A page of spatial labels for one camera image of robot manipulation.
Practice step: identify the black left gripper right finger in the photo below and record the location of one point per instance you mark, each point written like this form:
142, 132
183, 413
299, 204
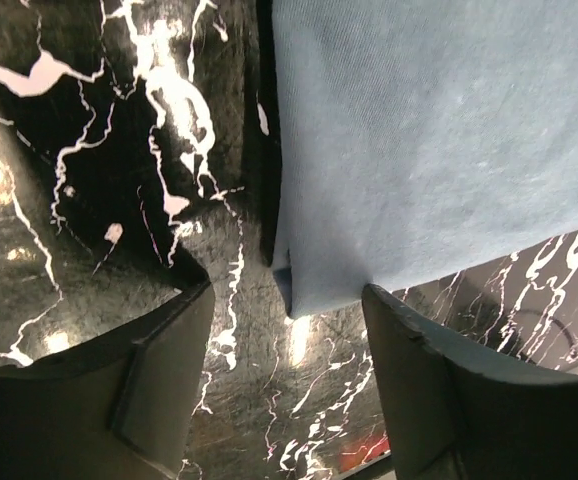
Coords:
455, 409

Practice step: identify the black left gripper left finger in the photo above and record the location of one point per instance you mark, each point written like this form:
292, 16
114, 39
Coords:
117, 406

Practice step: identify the grey-blue t shirt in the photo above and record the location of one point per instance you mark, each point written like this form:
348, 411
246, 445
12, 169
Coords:
418, 139

